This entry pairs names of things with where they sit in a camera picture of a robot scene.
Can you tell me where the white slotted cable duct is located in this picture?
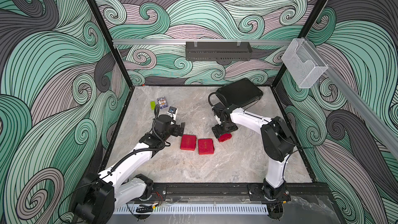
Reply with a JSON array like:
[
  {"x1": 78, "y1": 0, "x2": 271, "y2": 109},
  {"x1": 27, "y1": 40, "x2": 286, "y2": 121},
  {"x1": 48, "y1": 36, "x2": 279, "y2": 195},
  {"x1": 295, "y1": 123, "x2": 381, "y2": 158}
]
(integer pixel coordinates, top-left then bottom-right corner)
[{"x1": 113, "y1": 203, "x2": 269, "y2": 216}]

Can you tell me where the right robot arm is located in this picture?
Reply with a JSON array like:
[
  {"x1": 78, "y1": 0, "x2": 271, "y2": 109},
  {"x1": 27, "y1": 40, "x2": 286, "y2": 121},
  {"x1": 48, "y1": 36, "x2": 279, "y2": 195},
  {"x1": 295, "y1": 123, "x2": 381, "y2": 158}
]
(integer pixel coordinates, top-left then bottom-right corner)
[{"x1": 208, "y1": 92, "x2": 295, "y2": 203}]

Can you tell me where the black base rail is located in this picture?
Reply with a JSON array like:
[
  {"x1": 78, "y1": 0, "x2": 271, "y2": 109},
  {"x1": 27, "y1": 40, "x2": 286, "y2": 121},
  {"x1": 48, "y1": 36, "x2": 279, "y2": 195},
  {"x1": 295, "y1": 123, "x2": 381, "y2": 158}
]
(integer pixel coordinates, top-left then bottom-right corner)
[{"x1": 133, "y1": 183, "x2": 331, "y2": 202}]

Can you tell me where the red jewelry box left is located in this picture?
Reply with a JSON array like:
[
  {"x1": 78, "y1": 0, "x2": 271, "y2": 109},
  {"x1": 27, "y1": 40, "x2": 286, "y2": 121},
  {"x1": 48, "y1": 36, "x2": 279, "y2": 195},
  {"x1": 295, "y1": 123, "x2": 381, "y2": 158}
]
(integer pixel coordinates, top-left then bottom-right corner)
[{"x1": 180, "y1": 134, "x2": 197, "y2": 151}]

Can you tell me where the red jewelry box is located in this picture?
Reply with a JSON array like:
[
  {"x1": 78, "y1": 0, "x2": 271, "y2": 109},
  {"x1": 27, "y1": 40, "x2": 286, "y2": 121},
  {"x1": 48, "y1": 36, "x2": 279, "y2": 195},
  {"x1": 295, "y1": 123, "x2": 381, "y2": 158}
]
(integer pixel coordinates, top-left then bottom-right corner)
[
  {"x1": 180, "y1": 134, "x2": 197, "y2": 151},
  {"x1": 198, "y1": 139, "x2": 215, "y2": 155}
]

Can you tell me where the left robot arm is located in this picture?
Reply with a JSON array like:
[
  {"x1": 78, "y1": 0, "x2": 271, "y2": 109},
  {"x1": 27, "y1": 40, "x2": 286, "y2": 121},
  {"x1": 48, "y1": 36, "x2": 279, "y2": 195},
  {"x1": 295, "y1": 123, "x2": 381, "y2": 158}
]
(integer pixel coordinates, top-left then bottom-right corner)
[{"x1": 69, "y1": 105, "x2": 185, "y2": 224}]

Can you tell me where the green small block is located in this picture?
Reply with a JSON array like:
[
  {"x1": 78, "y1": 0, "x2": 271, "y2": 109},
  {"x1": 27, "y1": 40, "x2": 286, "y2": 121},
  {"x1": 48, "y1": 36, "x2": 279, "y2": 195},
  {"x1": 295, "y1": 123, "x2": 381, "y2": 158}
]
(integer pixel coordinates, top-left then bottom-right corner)
[{"x1": 150, "y1": 101, "x2": 156, "y2": 110}]

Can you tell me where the red jewelry box middle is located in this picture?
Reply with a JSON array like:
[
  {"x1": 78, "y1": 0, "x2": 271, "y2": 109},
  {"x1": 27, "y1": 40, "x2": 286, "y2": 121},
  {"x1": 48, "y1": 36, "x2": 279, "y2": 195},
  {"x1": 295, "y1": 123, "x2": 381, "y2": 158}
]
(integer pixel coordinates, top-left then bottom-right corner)
[{"x1": 198, "y1": 139, "x2": 215, "y2": 155}]

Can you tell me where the red jewelry box base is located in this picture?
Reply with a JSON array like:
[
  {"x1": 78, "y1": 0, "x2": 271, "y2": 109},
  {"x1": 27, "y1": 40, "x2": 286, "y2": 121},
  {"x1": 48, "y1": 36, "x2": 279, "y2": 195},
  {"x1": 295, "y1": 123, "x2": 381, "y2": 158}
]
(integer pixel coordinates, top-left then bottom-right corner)
[{"x1": 218, "y1": 133, "x2": 232, "y2": 143}]

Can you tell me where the black flat case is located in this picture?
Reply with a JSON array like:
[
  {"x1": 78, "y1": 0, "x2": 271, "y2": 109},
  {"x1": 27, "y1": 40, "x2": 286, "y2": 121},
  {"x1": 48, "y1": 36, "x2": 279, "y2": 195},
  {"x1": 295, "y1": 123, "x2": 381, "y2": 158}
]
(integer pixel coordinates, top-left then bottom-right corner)
[{"x1": 216, "y1": 78, "x2": 264, "y2": 107}]

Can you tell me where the black wall tray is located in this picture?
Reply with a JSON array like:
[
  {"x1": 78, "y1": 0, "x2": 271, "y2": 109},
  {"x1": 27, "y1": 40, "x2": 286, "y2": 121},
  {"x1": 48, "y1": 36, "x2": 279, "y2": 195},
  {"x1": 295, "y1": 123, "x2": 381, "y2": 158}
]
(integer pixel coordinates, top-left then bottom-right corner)
[{"x1": 185, "y1": 42, "x2": 252, "y2": 63}]

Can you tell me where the aluminium wall rail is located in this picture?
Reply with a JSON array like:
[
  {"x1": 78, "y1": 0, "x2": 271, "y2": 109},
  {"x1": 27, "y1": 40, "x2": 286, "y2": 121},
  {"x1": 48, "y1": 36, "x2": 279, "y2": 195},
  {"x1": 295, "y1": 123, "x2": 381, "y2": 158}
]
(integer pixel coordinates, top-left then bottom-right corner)
[{"x1": 112, "y1": 38, "x2": 292, "y2": 46}]

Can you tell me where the small card pack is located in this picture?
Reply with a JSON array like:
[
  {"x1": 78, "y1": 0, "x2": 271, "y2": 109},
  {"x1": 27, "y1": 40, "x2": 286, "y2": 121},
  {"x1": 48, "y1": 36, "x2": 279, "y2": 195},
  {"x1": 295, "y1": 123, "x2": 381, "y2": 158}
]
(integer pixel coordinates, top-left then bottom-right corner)
[{"x1": 157, "y1": 96, "x2": 169, "y2": 109}]

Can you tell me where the clear acrylic wall holder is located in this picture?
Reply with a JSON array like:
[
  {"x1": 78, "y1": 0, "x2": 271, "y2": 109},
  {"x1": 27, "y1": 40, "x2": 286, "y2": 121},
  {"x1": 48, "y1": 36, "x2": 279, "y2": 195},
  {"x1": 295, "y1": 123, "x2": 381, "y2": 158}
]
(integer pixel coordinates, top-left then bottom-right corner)
[{"x1": 282, "y1": 38, "x2": 328, "y2": 89}]

